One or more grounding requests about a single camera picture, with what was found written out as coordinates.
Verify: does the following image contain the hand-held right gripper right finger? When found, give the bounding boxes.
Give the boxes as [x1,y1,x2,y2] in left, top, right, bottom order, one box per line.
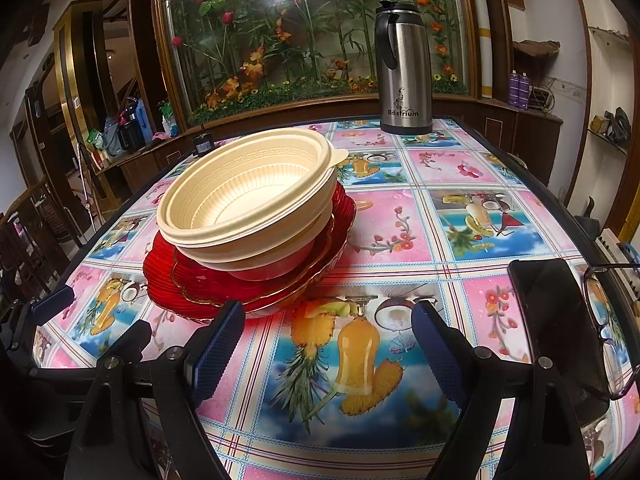
[411,300,586,480]

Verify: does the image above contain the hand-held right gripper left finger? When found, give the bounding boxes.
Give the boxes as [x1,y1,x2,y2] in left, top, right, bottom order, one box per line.
[65,300,247,480]

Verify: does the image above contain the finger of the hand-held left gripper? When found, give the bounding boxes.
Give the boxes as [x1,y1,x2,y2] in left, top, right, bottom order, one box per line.
[27,319,152,378]
[0,285,76,346]

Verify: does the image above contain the small red glass plate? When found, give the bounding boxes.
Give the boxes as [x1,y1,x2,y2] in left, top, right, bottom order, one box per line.
[170,195,351,306]

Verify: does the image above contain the large red glass plate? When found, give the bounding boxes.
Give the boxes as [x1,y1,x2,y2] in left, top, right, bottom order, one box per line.
[142,180,358,318]

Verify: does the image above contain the white plastic bowl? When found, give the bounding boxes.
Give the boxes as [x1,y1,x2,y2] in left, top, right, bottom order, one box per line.
[227,235,317,282]

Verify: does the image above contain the cream plate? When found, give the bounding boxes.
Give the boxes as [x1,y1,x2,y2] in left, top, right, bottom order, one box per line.
[172,180,335,263]

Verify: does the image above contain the cream ribbed plastic bowl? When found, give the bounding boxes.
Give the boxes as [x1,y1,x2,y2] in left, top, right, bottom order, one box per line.
[156,128,350,248]

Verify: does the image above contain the wooden chair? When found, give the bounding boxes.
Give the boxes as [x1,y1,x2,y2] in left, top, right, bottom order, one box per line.
[0,180,66,301]

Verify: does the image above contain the black smartphone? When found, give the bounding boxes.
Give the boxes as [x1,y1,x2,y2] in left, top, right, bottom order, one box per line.
[507,258,615,403]

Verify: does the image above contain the printed fruit tablecloth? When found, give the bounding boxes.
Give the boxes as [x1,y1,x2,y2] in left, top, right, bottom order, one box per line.
[30,116,640,480]

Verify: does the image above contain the black kettle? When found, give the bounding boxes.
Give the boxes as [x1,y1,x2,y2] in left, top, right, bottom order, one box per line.
[117,102,146,153]

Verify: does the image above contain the small black digital clock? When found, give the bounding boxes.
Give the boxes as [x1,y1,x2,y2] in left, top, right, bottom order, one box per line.
[192,130,217,157]

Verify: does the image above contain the blue jug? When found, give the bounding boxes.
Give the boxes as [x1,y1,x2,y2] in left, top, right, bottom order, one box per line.
[135,99,151,146]

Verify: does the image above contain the white power strip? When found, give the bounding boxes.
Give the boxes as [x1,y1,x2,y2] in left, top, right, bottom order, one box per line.
[595,227,640,266]

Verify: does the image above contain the steel thermos jug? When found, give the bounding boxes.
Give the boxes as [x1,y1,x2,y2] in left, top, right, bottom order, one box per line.
[375,0,434,136]

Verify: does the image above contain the white yellow striped roll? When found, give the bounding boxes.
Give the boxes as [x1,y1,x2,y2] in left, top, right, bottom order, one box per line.
[472,0,494,99]

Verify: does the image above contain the glass artificial flower display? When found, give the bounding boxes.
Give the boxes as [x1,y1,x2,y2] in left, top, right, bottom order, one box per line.
[152,0,476,126]

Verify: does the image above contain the black frame eyeglasses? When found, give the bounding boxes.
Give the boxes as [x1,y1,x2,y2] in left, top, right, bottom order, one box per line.
[580,262,640,401]

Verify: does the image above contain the wooden wall shelf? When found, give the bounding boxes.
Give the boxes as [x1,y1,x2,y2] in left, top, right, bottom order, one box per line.
[512,40,560,61]

